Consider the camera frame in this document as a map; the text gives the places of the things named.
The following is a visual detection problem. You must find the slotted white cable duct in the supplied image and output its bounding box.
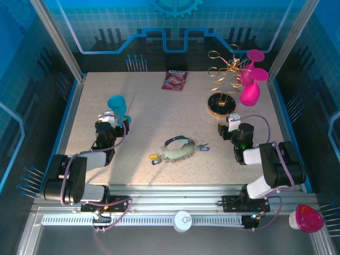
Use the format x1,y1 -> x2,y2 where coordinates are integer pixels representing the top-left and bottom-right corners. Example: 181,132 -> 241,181
41,214 -> 244,227

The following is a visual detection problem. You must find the silver keyring holder with rings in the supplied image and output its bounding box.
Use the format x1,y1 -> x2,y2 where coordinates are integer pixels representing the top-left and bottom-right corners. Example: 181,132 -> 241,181
159,134 -> 200,164

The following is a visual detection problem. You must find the pink candy bag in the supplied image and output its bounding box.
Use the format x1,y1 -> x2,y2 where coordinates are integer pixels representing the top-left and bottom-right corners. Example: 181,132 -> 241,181
161,70 -> 189,92

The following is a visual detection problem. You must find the gold wire glass rack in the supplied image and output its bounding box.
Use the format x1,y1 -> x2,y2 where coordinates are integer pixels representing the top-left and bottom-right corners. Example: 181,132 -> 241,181
207,44 -> 252,120

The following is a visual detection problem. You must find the white cup with pink lid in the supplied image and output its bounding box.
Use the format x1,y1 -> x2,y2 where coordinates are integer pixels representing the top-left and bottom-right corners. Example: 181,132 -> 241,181
288,203 -> 325,234

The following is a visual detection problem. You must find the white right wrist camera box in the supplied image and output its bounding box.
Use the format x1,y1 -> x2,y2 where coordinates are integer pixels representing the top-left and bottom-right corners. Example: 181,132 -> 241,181
227,112 -> 242,133

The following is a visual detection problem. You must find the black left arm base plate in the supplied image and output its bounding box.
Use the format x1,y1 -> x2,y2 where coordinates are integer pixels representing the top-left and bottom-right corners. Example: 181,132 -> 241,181
80,195 -> 131,213

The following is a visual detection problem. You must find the aluminium table side rail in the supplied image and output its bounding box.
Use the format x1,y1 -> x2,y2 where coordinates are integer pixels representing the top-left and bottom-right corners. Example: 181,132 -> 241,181
52,76 -> 87,186
268,79 -> 311,192

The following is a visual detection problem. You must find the aluminium frame post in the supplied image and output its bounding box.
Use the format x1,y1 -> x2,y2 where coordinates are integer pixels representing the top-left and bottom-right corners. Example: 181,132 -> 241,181
29,0 -> 87,82

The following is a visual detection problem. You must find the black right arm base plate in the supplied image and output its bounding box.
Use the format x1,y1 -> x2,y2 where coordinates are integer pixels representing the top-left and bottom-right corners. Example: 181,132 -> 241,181
222,195 -> 271,213

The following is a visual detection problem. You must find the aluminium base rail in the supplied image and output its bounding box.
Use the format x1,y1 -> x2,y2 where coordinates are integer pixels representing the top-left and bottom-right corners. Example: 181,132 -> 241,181
31,183 -> 318,213

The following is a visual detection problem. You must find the silver tin can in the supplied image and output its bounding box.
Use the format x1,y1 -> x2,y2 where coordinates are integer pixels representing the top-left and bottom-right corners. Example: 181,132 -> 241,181
174,210 -> 192,233

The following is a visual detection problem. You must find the blue plastic wine glass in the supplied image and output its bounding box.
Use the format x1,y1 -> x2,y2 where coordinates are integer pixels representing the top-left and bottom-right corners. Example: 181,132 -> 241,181
107,95 -> 132,128

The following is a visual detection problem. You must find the pink plastic wine glass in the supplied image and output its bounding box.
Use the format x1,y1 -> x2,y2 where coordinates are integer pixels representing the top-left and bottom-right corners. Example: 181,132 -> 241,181
237,49 -> 266,86
239,67 -> 270,107

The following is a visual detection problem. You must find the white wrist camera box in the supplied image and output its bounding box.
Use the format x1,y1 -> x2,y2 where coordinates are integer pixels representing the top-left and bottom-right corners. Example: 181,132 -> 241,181
227,112 -> 242,133
97,111 -> 119,128

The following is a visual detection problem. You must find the pink goblet left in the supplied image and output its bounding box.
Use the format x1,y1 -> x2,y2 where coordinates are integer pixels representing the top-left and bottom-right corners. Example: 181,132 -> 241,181
267,0 -> 314,82

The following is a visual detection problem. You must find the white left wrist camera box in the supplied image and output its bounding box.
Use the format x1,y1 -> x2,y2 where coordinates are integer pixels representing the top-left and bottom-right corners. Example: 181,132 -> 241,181
97,111 -> 119,128

